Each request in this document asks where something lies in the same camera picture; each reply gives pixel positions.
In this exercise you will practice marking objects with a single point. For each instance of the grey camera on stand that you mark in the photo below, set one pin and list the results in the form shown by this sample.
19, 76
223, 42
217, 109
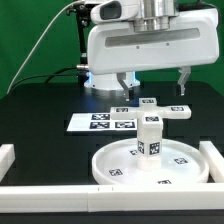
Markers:
92, 3

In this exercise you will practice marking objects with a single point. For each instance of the white round table top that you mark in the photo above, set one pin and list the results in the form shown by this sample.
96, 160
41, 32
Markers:
122, 162

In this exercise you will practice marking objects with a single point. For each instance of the black camera stand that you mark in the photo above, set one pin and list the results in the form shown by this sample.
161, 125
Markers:
83, 20

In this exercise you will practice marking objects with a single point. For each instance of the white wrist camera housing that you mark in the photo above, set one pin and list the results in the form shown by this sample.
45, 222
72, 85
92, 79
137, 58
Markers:
114, 10

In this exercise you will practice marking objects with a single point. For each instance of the white marker sheet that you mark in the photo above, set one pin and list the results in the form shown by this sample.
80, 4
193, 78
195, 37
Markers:
83, 122

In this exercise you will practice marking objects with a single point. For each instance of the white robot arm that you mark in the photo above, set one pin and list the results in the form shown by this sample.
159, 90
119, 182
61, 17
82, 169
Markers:
153, 15

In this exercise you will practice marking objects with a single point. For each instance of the white right fence block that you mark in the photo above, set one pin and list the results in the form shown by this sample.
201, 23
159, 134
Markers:
214, 159

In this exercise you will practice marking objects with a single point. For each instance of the white cross-shaped table base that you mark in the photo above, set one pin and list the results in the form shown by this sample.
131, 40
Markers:
148, 110

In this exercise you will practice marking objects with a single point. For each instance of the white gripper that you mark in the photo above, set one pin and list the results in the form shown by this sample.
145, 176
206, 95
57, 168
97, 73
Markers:
191, 40

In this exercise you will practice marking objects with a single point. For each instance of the white front fence bar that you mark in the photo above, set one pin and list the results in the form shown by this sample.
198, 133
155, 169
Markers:
99, 198

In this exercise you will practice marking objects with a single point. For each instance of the white fence block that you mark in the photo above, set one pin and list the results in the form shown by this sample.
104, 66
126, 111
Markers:
7, 157
214, 159

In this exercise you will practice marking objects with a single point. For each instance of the white left fence block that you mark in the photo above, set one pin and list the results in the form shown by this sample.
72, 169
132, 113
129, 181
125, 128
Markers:
7, 157

